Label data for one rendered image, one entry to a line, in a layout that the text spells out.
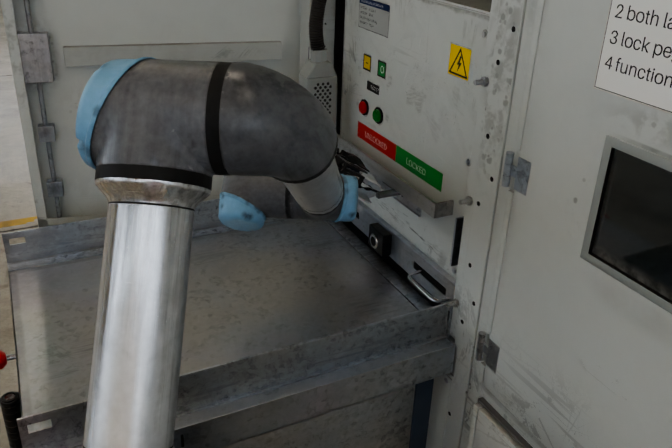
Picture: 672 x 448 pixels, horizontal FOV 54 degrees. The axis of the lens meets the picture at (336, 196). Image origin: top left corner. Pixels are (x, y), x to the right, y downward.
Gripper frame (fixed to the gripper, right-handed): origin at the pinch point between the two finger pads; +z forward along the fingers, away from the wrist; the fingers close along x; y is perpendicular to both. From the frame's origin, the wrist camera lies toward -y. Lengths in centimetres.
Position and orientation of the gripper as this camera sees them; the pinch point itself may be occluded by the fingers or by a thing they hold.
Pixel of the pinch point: (372, 188)
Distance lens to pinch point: 130.4
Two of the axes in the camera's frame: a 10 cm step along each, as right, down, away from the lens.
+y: 4.6, 4.1, -7.9
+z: 7.4, 3.1, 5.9
